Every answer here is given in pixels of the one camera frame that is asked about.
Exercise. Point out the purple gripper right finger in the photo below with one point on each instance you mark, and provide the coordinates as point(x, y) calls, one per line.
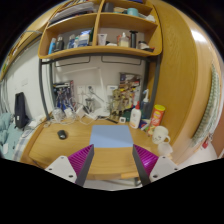
point(151, 167)

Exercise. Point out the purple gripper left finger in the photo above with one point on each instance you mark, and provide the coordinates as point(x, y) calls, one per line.
point(75, 167)

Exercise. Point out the black computer mouse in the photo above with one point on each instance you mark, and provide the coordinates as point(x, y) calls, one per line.
point(62, 134)

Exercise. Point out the blue mouse pad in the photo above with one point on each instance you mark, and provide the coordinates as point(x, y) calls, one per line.
point(111, 136)

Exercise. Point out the clear plastic cup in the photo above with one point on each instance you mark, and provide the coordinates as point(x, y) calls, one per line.
point(164, 149)

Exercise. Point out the white mug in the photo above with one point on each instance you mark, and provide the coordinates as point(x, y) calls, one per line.
point(160, 135)

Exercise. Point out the wooden desk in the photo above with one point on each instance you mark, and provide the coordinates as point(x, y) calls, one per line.
point(45, 146)

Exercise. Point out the white glue bottle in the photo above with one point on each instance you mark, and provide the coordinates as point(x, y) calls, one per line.
point(135, 116)

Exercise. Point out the yellow snack canister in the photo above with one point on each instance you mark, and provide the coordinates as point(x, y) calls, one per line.
point(156, 118)

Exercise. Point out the clear spray bottle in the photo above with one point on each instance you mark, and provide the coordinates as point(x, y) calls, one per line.
point(145, 104)

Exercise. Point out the blue bottle on shelf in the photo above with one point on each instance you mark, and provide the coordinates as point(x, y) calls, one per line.
point(52, 45)

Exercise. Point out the black bottle on shelf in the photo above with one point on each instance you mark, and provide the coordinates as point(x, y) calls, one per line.
point(133, 36)

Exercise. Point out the teal tape roll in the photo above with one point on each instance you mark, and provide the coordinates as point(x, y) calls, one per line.
point(133, 12)

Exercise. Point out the wooden wall shelf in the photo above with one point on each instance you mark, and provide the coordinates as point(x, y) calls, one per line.
point(111, 23)

